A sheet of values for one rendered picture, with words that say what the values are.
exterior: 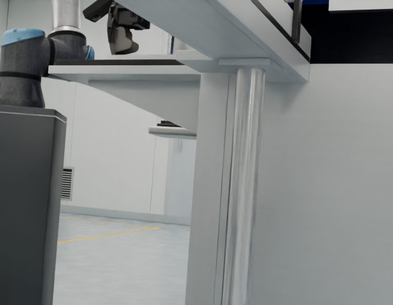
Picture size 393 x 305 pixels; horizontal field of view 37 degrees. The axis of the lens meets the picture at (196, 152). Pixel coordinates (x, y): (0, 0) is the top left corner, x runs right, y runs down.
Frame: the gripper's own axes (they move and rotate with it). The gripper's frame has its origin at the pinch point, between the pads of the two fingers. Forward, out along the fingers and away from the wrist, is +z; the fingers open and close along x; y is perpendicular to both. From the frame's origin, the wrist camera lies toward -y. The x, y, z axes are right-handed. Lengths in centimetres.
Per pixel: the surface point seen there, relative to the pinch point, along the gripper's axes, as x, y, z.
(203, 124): -12.4, 29.7, 16.3
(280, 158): -12, 47, 22
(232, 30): -54, 49, 7
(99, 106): 544, -332, -49
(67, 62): -8.1, -8.5, 2.3
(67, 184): 543, -369, 57
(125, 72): -11.0, 9.3, 5.0
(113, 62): -8.1, 4.3, 2.3
